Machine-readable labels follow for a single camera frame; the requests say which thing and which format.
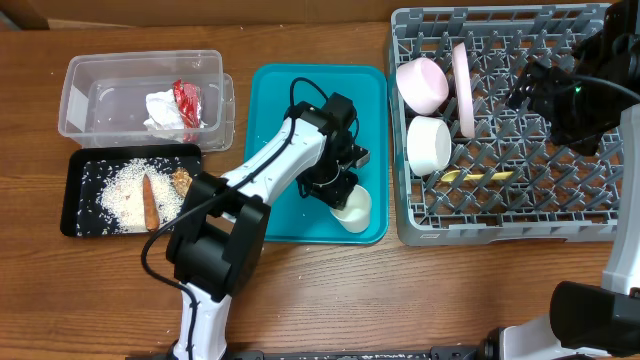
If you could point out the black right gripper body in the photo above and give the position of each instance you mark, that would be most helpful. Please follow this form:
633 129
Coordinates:
556 98

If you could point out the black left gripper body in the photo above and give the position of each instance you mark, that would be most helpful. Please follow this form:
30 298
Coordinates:
327 181

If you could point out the pale green cup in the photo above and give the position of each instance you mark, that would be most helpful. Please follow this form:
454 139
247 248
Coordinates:
355 217

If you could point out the white round plate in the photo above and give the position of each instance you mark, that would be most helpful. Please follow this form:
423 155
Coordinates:
464 93

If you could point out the small white bowl with scraps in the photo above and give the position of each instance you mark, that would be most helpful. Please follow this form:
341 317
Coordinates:
428 145

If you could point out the pink bowl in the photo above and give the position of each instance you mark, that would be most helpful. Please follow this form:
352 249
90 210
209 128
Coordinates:
423 85

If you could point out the yellow plastic spoon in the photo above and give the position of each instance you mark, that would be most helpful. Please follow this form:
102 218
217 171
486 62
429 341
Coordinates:
451 176

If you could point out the red foil snack wrapper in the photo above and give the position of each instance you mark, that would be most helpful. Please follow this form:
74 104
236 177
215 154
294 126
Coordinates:
188 101

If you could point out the white napkin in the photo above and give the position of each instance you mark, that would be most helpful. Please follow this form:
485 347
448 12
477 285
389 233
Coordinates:
163 112

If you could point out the orange carrot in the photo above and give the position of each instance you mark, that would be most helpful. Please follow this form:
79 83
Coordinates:
151 216

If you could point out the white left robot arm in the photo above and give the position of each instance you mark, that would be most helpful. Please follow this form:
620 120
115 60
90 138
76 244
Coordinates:
218 237

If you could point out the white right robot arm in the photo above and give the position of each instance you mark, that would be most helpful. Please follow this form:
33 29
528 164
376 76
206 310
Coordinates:
593 110

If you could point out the grey dishwasher rack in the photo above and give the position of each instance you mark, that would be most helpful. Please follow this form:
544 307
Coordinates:
500 41

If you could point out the teal plastic tray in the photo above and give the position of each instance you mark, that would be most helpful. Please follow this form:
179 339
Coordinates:
297 220

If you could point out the brown food scraps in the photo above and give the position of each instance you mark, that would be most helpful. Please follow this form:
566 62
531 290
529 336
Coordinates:
181 181

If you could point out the clear plastic bin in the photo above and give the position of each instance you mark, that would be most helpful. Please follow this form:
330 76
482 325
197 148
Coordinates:
102 102

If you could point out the spilled white rice pile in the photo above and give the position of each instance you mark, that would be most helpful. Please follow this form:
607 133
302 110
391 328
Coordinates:
122 198

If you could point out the black tray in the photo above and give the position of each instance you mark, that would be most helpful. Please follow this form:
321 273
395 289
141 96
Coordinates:
90 169

